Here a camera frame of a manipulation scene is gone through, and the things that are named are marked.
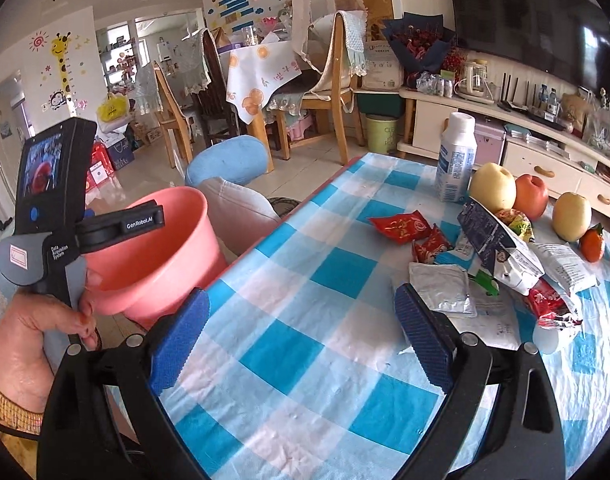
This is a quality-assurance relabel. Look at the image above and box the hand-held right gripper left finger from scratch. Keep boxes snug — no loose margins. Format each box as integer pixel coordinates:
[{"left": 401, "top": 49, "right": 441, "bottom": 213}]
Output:
[{"left": 36, "top": 287, "right": 211, "bottom": 480}]

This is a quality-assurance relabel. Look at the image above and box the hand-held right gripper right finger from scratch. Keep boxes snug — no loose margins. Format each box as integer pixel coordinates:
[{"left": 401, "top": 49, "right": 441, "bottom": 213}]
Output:
[{"left": 394, "top": 282, "right": 568, "bottom": 480}]

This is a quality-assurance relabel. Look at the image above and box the pink plastic bucket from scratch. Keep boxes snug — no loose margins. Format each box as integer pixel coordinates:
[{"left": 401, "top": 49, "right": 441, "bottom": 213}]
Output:
[{"left": 82, "top": 186, "right": 227, "bottom": 332}]

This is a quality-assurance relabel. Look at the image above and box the person's left forearm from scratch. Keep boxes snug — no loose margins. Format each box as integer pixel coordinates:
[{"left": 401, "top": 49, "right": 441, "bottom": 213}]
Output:
[{"left": 0, "top": 367, "right": 46, "bottom": 480}]

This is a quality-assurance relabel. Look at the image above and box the person's left hand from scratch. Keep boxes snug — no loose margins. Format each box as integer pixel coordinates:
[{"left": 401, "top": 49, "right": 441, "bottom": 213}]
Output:
[{"left": 0, "top": 270, "right": 103, "bottom": 415}]

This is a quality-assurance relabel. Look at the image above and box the yellow shopping bag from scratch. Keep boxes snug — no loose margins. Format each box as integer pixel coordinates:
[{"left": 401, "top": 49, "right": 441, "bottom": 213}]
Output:
[{"left": 96, "top": 92, "right": 130, "bottom": 122}]

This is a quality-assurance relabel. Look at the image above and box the blue white snack packet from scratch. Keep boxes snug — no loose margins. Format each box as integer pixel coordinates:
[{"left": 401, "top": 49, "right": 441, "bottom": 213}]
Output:
[{"left": 435, "top": 240, "right": 500, "bottom": 297}]

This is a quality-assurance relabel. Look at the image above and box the small red snack wrapper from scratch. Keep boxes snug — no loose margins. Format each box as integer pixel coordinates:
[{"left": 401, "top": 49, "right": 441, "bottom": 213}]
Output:
[{"left": 411, "top": 224, "right": 454, "bottom": 264}]

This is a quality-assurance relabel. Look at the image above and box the large red snack wrapper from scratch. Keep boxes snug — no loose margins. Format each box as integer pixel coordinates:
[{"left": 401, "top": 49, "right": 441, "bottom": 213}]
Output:
[{"left": 367, "top": 211, "right": 432, "bottom": 245}]

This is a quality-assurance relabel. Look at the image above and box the dark blue white bag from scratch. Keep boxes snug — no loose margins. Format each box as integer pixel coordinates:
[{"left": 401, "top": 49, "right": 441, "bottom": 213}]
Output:
[{"left": 457, "top": 197, "right": 545, "bottom": 296}]

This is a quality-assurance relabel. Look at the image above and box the light wooden chair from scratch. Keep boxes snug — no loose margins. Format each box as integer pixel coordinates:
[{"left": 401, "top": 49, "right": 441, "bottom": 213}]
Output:
[{"left": 152, "top": 62, "right": 196, "bottom": 171}]

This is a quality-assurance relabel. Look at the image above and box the small white plastic cup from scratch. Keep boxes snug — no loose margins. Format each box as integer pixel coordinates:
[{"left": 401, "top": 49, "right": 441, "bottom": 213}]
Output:
[{"left": 532, "top": 327, "right": 561, "bottom": 356}]

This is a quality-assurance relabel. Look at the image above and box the red black snack wrapper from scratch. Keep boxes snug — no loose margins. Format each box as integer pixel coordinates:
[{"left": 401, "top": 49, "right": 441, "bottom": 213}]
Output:
[{"left": 525, "top": 277, "right": 583, "bottom": 328}]

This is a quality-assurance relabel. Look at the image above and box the blue checked tablecloth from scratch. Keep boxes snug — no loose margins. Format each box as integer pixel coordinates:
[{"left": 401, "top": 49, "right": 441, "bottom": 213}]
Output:
[{"left": 105, "top": 151, "right": 610, "bottom": 480}]

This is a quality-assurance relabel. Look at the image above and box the yellow green snack wrapper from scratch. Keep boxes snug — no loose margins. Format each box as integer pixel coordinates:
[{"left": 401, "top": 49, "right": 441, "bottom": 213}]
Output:
[{"left": 495, "top": 208, "right": 535, "bottom": 243}]

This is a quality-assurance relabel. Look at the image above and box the beige cushion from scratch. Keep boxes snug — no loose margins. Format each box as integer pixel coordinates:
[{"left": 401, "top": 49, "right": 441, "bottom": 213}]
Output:
[{"left": 197, "top": 176, "right": 281, "bottom": 261}]

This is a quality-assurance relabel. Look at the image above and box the white printed paper packet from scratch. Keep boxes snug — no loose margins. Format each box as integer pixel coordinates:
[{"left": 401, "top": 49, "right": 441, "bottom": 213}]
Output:
[{"left": 528, "top": 242, "right": 598, "bottom": 295}]

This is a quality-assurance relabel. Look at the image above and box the blue cushion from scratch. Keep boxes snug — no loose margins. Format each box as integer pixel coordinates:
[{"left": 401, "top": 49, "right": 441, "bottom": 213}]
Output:
[{"left": 185, "top": 135, "right": 268, "bottom": 188}]

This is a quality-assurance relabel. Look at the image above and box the yellow pear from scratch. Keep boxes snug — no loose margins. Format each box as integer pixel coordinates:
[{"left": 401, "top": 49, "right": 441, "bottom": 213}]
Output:
[
  {"left": 552, "top": 192, "right": 592, "bottom": 242},
  {"left": 468, "top": 162, "right": 517, "bottom": 213}
]

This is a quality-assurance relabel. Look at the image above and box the dark wooden chair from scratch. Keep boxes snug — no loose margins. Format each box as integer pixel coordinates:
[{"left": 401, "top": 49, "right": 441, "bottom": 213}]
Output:
[{"left": 200, "top": 27, "right": 242, "bottom": 148}]

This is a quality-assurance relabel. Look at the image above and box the white plastic bottle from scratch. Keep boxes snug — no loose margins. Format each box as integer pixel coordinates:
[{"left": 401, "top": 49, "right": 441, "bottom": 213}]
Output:
[{"left": 435, "top": 111, "right": 478, "bottom": 204}]

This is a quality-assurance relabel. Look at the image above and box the red apple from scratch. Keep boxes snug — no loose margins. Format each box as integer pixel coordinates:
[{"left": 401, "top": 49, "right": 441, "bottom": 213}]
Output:
[{"left": 514, "top": 173, "right": 549, "bottom": 221}]

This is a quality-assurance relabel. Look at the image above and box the tangerine with leaf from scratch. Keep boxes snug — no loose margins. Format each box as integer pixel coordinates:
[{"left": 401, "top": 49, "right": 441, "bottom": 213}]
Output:
[{"left": 579, "top": 225, "right": 606, "bottom": 263}]

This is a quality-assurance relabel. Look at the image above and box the pink storage box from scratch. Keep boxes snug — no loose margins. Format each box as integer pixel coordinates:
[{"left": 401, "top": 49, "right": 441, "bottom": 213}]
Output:
[{"left": 472, "top": 117, "right": 507, "bottom": 166}]

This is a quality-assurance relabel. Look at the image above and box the green waste bin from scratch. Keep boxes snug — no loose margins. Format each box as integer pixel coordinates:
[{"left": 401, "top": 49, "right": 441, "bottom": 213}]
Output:
[{"left": 366, "top": 114, "right": 400, "bottom": 155}]

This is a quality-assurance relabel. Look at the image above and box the white television cabinet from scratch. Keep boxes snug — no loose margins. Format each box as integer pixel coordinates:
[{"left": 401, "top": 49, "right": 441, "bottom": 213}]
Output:
[{"left": 397, "top": 87, "right": 610, "bottom": 211}]

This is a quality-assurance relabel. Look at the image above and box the orange print table cover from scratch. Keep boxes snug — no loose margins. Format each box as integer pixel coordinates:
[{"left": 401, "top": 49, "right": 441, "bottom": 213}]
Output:
[{"left": 226, "top": 42, "right": 306, "bottom": 126}]

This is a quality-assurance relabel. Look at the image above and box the wooden chair with lace cover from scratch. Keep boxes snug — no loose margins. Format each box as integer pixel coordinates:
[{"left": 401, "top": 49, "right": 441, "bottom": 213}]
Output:
[{"left": 275, "top": 10, "right": 367, "bottom": 166}]

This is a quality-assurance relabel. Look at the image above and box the black router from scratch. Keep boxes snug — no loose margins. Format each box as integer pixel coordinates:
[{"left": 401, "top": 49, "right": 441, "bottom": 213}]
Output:
[{"left": 500, "top": 72, "right": 533, "bottom": 111}]

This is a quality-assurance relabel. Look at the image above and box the group of glass jars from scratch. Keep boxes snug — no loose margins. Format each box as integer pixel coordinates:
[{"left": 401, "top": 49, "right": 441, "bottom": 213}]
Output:
[{"left": 416, "top": 72, "right": 456, "bottom": 98}]

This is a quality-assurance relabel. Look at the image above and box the glass electric kettle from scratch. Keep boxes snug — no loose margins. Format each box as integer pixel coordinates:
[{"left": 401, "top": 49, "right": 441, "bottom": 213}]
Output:
[{"left": 457, "top": 60, "right": 496, "bottom": 103}]

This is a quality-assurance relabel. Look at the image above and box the white printed package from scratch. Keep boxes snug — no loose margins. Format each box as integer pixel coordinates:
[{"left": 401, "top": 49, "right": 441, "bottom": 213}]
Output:
[{"left": 362, "top": 42, "right": 405, "bottom": 92}]

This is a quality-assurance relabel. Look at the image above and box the clear plastic bag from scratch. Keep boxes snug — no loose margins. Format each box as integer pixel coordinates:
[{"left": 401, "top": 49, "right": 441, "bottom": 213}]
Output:
[{"left": 582, "top": 95, "right": 610, "bottom": 156}]

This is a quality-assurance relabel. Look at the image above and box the white tote bag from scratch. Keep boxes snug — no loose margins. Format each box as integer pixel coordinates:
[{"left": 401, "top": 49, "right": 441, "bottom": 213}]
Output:
[{"left": 291, "top": 0, "right": 366, "bottom": 101}]

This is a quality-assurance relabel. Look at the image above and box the dark blue flower bouquet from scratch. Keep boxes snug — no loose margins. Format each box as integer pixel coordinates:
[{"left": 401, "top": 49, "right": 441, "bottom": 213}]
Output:
[{"left": 382, "top": 12, "right": 458, "bottom": 88}]

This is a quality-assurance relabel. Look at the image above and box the black television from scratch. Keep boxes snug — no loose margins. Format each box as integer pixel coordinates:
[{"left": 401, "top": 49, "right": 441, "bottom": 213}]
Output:
[{"left": 445, "top": 0, "right": 610, "bottom": 103}]

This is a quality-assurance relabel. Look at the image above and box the giraffe wall sticker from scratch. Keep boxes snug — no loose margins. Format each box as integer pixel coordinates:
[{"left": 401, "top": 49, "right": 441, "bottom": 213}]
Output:
[{"left": 50, "top": 32, "right": 73, "bottom": 96}]

